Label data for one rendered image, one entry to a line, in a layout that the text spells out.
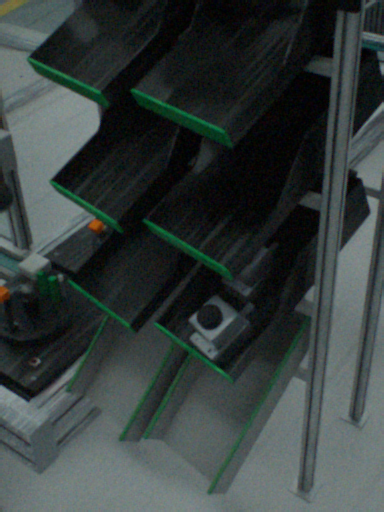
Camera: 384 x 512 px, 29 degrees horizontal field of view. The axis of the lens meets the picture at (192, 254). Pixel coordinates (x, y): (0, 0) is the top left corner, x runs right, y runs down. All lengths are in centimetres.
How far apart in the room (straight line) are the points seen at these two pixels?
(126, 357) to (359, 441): 41
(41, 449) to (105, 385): 15
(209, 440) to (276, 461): 21
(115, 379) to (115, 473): 17
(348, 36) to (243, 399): 52
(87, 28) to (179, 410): 54
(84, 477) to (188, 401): 25
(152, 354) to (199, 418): 12
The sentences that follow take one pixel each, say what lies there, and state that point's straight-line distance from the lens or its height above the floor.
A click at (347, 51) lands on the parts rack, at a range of 73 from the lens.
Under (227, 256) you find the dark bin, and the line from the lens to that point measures 80.
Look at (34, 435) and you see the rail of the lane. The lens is 118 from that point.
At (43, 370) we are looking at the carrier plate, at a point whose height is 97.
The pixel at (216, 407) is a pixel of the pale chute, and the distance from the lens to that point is 105.
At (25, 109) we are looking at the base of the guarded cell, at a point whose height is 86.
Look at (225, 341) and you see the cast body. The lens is 87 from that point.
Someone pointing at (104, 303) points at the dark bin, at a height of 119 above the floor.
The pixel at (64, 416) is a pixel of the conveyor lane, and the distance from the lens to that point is 123.
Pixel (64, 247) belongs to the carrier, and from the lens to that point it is 148.
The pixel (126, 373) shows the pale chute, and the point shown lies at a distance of 112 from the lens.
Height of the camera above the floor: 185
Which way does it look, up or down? 38 degrees down
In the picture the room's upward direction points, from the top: 3 degrees counter-clockwise
